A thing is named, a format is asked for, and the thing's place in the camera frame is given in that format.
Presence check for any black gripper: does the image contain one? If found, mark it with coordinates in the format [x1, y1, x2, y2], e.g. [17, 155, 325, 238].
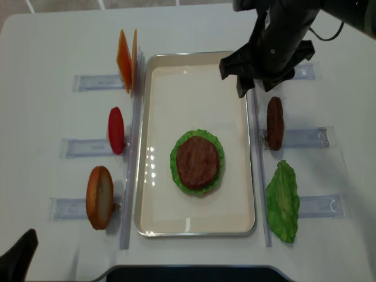
[219, 1, 321, 98]

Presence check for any brown meat patty front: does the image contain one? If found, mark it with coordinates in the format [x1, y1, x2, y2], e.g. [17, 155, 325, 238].
[176, 136, 220, 190]

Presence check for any brown meat patty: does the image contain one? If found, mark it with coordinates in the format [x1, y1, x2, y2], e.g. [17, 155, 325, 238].
[267, 96, 284, 151]
[176, 136, 220, 190]

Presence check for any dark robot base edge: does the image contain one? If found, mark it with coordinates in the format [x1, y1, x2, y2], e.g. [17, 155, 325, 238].
[101, 266, 291, 281]

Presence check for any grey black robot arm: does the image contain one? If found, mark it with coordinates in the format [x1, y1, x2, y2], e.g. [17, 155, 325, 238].
[219, 1, 375, 98]

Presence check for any brown meat patty rear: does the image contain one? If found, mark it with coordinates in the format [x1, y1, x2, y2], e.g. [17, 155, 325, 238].
[267, 96, 284, 151]

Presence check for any green lettuce leaf on tray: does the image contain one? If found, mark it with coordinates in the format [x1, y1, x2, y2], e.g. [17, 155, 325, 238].
[170, 129, 224, 196]

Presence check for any standing green lettuce leaf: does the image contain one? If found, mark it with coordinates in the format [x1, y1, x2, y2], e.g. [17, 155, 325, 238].
[266, 160, 300, 244]

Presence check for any orange cheese slice left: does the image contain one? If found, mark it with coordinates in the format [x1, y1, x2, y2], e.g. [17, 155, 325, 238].
[116, 29, 132, 93]

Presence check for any standing red tomato slice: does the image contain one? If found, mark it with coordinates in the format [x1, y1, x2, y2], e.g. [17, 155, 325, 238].
[108, 107, 125, 155]

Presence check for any white rectangular metal tray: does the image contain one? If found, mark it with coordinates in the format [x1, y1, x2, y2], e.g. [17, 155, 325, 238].
[135, 52, 256, 237]

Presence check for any right clear acrylic rack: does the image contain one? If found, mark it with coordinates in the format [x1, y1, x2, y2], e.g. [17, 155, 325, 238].
[248, 62, 348, 247]

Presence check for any clear acrylic rack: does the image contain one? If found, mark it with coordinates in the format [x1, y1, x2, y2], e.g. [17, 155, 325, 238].
[49, 49, 146, 250]
[248, 62, 348, 247]

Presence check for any standing bun slice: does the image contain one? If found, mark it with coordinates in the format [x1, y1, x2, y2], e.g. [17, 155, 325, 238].
[86, 166, 114, 230]

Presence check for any left clear acrylic rack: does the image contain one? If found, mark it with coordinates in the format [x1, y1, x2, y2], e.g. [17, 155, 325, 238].
[49, 49, 146, 250]

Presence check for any black brown object corner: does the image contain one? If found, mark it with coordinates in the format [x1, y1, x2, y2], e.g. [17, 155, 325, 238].
[0, 229, 39, 282]

